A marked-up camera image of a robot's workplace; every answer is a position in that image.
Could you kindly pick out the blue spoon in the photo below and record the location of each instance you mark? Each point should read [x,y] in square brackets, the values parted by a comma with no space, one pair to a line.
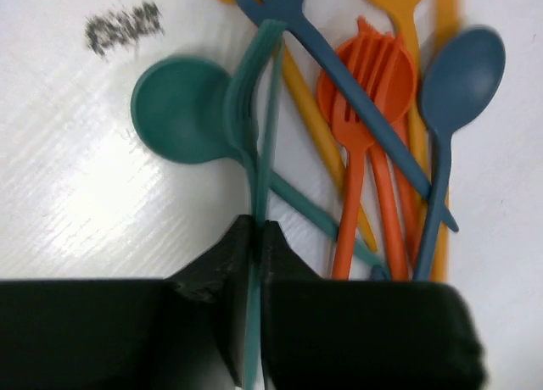
[459,84]

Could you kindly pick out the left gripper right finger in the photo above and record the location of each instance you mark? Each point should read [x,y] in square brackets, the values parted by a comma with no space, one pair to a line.
[325,334]

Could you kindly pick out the blue fork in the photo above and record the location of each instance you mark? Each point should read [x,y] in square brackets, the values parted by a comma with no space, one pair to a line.
[291,13]

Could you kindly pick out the teal spoon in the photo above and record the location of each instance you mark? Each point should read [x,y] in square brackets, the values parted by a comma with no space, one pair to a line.
[177,111]

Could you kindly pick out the teal knife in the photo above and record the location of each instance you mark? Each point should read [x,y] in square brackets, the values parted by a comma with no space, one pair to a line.
[326,223]

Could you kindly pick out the yellow fork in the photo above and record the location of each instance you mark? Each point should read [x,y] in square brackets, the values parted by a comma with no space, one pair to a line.
[320,134]

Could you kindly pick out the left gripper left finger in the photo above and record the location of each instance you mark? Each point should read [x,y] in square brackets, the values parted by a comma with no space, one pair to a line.
[185,331]

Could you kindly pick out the yellow spoon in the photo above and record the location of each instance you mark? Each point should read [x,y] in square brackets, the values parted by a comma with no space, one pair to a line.
[401,14]

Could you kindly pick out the teal fork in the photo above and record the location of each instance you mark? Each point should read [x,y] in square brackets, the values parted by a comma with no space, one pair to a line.
[250,152]

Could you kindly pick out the orange fork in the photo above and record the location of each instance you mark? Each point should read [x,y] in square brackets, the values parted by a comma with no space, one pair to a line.
[367,53]

